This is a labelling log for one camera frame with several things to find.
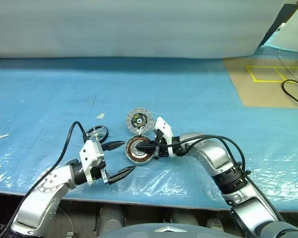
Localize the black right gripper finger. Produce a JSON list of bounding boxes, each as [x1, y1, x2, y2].
[[139, 140, 158, 148], [136, 146, 158, 153]]

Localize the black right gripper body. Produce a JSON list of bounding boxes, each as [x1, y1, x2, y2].
[[152, 128, 174, 160]]

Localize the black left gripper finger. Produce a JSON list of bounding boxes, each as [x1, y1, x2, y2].
[[109, 165, 137, 184], [103, 140, 125, 152]]

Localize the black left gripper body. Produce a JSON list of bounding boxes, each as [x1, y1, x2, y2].
[[89, 158, 112, 184]]

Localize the black motor rotor ring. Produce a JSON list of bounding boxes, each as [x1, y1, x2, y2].
[[85, 124, 109, 145]]

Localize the silver motor stator copper windings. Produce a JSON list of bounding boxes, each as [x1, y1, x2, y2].
[[125, 135, 156, 166]]

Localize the grey round motor end cover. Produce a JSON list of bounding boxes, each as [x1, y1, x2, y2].
[[126, 107, 154, 136]]

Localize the grey rounded cylinder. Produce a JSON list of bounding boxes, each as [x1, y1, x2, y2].
[[170, 210, 199, 226], [98, 205, 126, 233]]

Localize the blue plastic table sheet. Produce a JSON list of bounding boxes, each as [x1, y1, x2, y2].
[[0, 57, 298, 214]]

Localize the grey robot torso silver emblem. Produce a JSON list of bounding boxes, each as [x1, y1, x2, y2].
[[99, 222, 239, 238]]

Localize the brown cardboard sheet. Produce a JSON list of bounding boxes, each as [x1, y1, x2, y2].
[[222, 58, 298, 109]]

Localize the white foam backdrop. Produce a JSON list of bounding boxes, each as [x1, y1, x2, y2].
[[0, 0, 288, 60]]

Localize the white board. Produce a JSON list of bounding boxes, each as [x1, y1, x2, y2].
[[268, 0, 298, 54]]

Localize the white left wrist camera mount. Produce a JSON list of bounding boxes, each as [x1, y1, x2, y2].
[[79, 140, 105, 185]]

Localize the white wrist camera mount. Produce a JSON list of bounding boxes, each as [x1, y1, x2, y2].
[[79, 140, 105, 185], [152, 116, 176, 157]]

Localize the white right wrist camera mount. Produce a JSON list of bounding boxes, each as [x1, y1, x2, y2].
[[152, 116, 176, 157]]

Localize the thick black loose cable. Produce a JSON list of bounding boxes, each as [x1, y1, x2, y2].
[[282, 79, 298, 109]]

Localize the thin white cable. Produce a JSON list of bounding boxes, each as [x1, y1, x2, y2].
[[278, 48, 298, 81]]

